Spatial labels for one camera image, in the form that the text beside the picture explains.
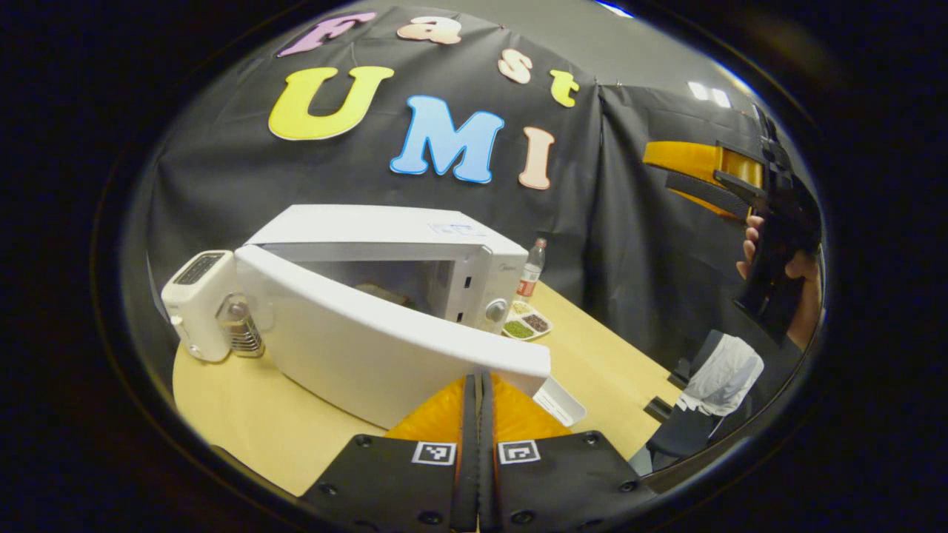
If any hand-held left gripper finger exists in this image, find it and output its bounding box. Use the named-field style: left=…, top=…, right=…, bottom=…
left=300, top=372, right=481, bottom=532
left=480, top=372, right=660, bottom=532

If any white microwave oven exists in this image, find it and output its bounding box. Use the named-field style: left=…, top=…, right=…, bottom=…
left=235, top=205, right=553, bottom=432

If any small double ceiling light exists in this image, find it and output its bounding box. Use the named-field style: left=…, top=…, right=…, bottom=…
left=687, top=80, right=733, bottom=110

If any black backdrop cloth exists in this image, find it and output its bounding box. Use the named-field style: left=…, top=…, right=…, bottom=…
left=144, top=6, right=808, bottom=371

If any white ribbed tray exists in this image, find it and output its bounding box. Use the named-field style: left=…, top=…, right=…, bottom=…
left=533, top=376, right=588, bottom=429

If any white divided bean dish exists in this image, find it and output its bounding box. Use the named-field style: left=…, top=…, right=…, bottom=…
left=502, top=300, right=554, bottom=342

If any white plastic bag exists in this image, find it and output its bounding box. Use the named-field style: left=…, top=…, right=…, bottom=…
left=675, top=333, right=766, bottom=418

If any clear red label bottle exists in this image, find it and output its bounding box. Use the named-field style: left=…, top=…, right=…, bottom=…
left=516, top=238, right=548, bottom=300

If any black chair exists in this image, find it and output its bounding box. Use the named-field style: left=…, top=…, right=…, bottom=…
left=646, top=329, right=765, bottom=469

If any small glass metal jar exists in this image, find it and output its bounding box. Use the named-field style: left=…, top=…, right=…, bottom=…
left=217, top=294, right=266, bottom=360

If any white toaster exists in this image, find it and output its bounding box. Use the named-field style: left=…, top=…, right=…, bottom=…
left=161, top=250, right=240, bottom=363

